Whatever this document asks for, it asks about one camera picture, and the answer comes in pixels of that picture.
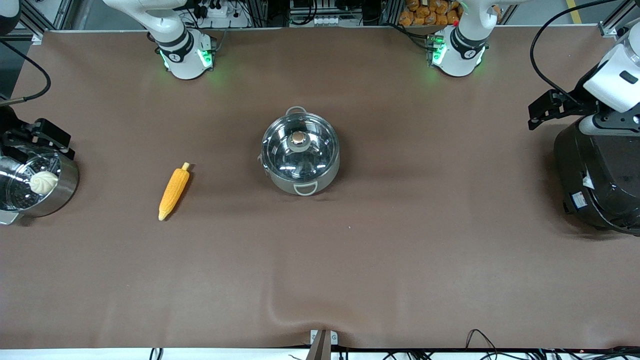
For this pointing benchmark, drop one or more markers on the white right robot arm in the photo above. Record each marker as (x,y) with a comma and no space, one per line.
(182,60)

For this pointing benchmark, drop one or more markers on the dark equipment rack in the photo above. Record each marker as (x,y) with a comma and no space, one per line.
(360,10)

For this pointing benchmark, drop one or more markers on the glass pot lid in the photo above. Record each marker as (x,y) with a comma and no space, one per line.
(305,160)

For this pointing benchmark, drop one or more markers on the aluminium frame profile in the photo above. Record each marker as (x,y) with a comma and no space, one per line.
(36,38)
(612,26)

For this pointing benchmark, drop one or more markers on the white steamed bun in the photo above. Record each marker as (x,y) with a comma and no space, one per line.
(44,182)

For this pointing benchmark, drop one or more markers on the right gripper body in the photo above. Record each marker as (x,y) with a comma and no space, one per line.
(10,131)

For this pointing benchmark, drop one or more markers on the small white power strip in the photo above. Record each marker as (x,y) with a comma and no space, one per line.
(326,21)

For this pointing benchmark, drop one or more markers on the steel steamer pot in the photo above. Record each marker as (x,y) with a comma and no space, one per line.
(62,187)

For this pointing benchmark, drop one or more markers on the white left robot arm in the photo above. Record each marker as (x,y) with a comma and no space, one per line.
(462,55)

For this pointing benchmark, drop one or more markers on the white power strip with plugs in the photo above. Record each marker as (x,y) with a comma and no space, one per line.
(220,11)

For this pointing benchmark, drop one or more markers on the brown table mat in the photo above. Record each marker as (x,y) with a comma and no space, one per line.
(320,275)

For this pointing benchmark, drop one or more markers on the metal table edge bracket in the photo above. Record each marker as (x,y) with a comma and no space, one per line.
(324,340)

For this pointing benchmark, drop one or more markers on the orange snack bags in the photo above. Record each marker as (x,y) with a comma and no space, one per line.
(425,15)

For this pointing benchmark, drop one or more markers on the yellow corn cob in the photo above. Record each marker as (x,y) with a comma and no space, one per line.
(174,190)

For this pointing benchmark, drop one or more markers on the black rice cooker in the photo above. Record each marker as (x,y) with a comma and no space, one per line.
(600,180)

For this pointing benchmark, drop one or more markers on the grey steel cooking pot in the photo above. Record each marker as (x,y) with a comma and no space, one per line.
(280,187)

